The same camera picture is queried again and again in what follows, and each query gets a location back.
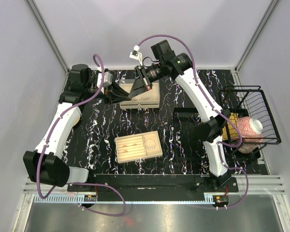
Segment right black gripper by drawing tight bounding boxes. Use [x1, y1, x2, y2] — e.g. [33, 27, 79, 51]
[129, 61, 164, 100]

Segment beige jewelry drawer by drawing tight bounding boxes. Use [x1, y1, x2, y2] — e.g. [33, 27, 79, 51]
[119, 82, 160, 110]

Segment beige ring tray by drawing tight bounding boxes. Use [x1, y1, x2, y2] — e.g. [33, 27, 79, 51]
[115, 131, 163, 163]

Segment pearl bracelet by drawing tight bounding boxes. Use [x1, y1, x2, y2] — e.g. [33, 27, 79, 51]
[145, 139, 157, 152]

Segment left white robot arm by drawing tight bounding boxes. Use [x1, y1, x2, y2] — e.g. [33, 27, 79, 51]
[23, 64, 128, 191]

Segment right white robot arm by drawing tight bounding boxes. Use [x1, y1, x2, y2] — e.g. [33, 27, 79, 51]
[128, 40, 231, 192]

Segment yellow patterned plate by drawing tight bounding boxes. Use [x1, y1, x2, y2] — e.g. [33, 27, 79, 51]
[73, 116, 81, 127]

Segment gold rings in tray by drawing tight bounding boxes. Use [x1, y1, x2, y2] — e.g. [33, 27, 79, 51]
[122, 143, 138, 153]

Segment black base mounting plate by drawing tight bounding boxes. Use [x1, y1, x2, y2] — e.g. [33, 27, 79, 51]
[67, 173, 240, 194]

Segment yellow woven bamboo plate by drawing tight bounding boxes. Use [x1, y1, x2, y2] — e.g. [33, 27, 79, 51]
[222, 113, 239, 141]

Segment white pink patterned bowl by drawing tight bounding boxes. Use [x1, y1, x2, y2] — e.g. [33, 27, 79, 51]
[237, 116, 263, 154]

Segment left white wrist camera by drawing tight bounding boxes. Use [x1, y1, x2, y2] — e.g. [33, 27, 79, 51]
[97, 69, 113, 88]

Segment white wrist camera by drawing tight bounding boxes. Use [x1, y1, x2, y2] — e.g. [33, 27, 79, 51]
[97, 69, 113, 88]
[129, 45, 143, 66]

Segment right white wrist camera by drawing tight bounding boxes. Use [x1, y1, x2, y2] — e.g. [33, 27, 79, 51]
[129, 45, 143, 66]

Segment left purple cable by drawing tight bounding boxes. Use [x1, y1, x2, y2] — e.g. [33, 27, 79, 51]
[36, 53, 127, 216]

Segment purple cable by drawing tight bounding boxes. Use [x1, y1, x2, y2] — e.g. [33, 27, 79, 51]
[36, 53, 127, 216]
[138, 34, 249, 209]

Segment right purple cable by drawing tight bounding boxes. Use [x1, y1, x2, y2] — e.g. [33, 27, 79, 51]
[138, 34, 249, 209]

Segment black wire dish rack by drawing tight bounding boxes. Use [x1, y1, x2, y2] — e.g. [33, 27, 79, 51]
[219, 86, 281, 145]

